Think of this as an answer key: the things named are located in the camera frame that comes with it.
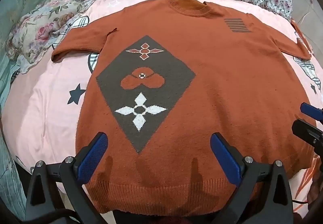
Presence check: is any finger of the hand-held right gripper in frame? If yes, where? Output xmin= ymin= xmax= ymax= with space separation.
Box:
xmin=291 ymin=118 xmax=323 ymax=157
xmin=300 ymin=102 xmax=323 ymax=124

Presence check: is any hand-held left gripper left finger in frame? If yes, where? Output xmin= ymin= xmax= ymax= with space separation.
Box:
xmin=25 ymin=132 xmax=109 ymax=224

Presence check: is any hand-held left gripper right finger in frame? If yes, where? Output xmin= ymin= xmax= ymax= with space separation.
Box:
xmin=210 ymin=132 xmax=295 ymax=224

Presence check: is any orange knit sweater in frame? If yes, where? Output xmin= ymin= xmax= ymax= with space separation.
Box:
xmin=52 ymin=0 xmax=316 ymax=216

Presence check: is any orange leaf-print cloth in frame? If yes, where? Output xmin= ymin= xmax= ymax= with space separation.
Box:
xmin=293 ymin=155 xmax=323 ymax=217

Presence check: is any pink printed blanket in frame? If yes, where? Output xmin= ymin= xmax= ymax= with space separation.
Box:
xmin=0 ymin=0 xmax=323 ymax=217

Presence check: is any cream rose-print pillow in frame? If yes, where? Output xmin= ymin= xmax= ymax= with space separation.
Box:
xmin=5 ymin=0 xmax=96 ymax=75

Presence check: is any black cable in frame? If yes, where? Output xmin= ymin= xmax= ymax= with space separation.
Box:
xmin=24 ymin=209 xmax=77 ymax=224

